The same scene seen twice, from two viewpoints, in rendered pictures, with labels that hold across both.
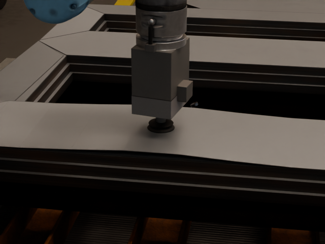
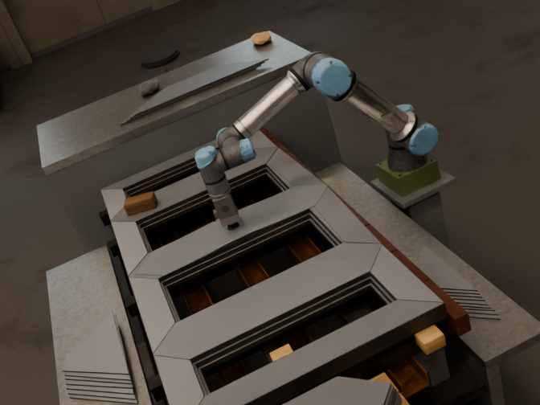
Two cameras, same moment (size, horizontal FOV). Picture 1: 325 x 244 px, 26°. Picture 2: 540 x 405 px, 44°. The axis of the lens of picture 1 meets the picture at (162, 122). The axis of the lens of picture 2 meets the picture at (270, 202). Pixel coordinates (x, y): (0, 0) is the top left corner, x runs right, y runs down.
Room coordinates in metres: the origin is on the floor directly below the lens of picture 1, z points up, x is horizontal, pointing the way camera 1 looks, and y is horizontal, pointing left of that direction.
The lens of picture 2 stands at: (2.92, -0.54, 2.05)
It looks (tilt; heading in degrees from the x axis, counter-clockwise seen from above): 30 degrees down; 160
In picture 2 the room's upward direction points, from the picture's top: 19 degrees counter-clockwise
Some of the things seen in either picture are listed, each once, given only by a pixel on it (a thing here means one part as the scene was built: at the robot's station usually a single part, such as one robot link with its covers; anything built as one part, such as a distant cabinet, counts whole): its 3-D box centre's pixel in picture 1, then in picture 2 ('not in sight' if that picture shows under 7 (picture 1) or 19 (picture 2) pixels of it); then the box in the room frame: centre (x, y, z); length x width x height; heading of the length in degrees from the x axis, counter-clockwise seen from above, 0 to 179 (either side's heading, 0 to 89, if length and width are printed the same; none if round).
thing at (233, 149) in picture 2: not in sight; (236, 152); (1.01, 0.10, 1.12); 0.11 x 0.11 x 0.08; 78
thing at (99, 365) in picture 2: not in sight; (96, 366); (1.16, -0.61, 0.77); 0.45 x 0.20 x 0.04; 171
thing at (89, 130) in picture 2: not in sight; (169, 95); (-0.08, 0.25, 1.03); 1.30 x 0.60 x 0.04; 81
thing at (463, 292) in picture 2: not in sight; (443, 287); (1.62, 0.37, 0.70); 0.39 x 0.12 x 0.04; 171
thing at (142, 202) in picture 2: not in sight; (141, 203); (0.54, -0.19, 0.89); 0.12 x 0.06 x 0.05; 64
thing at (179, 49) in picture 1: (167, 72); (221, 205); (1.00, -0.01, 0.97); 0.10 x 0.09 x 0.16; 70
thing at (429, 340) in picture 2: not in sight; (430, 339); (1.84, 0.15, 0.79); 0.06 x 0.05 x 0.04; 81
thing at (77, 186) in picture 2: not in sight; (221, 207); (0.20, 0.21, 0.51); 1.30 x 0.04 x 1.01; 81
